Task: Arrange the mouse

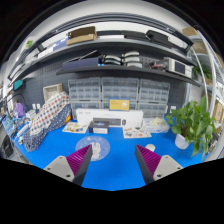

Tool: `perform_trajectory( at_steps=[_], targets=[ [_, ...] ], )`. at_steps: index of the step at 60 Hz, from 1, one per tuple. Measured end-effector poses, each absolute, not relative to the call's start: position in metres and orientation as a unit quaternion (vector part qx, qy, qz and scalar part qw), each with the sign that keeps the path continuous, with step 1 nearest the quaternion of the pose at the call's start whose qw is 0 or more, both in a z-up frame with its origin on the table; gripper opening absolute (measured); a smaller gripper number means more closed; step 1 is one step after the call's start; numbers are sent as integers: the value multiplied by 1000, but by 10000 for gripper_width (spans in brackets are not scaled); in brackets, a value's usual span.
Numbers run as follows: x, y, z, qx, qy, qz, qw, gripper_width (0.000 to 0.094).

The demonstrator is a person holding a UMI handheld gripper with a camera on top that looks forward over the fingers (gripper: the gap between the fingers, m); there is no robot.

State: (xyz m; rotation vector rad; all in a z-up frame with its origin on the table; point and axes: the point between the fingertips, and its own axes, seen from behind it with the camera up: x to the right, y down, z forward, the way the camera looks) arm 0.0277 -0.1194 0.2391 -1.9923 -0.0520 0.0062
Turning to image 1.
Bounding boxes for clear drawer organizer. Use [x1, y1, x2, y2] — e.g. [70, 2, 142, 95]
[138, 79, 170, 118]
[101, 77, 139, 110]
[68, 77, 101, 116]

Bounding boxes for white framed box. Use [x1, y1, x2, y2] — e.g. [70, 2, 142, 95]
[43, 84, 63, 101]

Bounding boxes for clear drawer organizer right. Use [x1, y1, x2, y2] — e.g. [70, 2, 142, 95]
[138, 79, 170, 118]

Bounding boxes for small black product box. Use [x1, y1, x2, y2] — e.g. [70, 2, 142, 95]
[88, 121, 109, 134]

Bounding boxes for dark blue flat box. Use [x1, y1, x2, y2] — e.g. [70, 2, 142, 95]
[62, 50, 102, 71]

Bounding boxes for purple bottle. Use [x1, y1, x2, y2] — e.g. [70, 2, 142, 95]
[14, 102, 25, 118]

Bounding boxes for green potted plant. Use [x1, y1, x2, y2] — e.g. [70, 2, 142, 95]
[166, 96, 216, 157]

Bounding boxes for left illustrated card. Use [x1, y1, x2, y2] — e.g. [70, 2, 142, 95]
[63, 122, 87, 134]

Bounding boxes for white oscilloscope instrument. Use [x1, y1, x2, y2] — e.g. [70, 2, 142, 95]
[164, 57, 192, 78]

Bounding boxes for white plant pot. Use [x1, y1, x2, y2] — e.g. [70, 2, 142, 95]
[175, 134, 189, 150]

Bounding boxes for clear drawer organizer middle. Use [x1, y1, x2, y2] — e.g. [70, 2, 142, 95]
[101, 77, 139, 110]

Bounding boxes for clear drawer organizer left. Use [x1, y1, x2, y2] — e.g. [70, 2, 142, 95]
[68, 77, 101, 116]

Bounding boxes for white computer mouse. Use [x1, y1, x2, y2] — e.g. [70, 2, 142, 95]
[145, 144, 156, 152]

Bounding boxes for blue desk mat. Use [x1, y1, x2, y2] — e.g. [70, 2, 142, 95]
[14, 128, 202, 190]

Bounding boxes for checkered fabric bag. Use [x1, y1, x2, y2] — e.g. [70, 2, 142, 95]
[23, 92, 71, 152]

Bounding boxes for brown cardboard box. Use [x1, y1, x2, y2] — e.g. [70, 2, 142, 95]
[66, 26, 97, 46]

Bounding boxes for long white keyboard box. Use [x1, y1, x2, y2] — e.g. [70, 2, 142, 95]
[76, 108, 143, 127]

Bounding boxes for round astronaut mouse pad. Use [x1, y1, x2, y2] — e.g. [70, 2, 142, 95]
[75, 136, 110, 161]

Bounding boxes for yellow label box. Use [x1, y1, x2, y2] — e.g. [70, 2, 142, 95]
[109, 99, 130, 111]

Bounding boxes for right illustrated card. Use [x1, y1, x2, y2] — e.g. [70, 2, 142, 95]
[123, 128, 151, 139]

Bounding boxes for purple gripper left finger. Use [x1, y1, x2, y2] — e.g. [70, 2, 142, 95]
[44, 145, 93, 186]

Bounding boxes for illustrated card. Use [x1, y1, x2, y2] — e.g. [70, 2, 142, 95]
[123, 128, 151, 139]
[63, 122, 87, 134]

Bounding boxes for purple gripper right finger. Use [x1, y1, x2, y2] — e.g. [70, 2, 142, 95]
[135, 145, 182, 185]

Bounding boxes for grey metal shelf unit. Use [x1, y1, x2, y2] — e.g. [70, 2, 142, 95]
[7, 13, 195, 83]

